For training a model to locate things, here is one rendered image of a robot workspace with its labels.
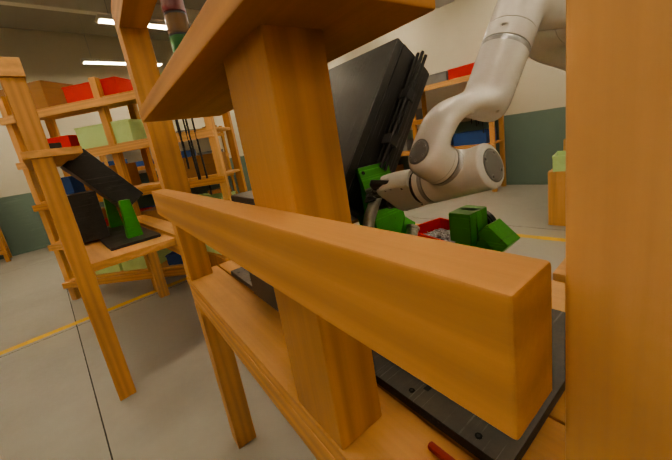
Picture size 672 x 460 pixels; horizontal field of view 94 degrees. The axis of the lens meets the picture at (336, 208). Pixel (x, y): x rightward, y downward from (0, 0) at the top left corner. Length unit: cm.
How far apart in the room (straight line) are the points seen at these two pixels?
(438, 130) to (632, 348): 43
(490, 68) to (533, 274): 53
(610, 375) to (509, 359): 6
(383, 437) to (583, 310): 47
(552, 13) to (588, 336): 68
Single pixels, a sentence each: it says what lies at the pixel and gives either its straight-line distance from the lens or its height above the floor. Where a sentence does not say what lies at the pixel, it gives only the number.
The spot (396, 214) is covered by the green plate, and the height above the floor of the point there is 113.
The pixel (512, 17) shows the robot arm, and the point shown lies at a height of 152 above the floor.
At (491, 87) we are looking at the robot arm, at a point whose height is 140.
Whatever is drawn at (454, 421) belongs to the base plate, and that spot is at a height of 90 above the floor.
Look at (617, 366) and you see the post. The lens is 24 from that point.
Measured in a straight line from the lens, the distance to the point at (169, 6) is 91.
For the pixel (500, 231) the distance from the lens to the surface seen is 69.
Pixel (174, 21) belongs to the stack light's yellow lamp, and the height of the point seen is 167.
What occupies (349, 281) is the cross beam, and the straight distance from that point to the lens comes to 27.
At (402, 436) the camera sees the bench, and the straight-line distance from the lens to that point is 63.
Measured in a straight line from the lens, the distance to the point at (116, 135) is 398.
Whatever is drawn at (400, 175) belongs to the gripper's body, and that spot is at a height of 126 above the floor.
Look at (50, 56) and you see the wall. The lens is 997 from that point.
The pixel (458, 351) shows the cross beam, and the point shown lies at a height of 123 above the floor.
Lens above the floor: 136
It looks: 13 degrees down
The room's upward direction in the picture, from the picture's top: 9 degrees counter-clockwise
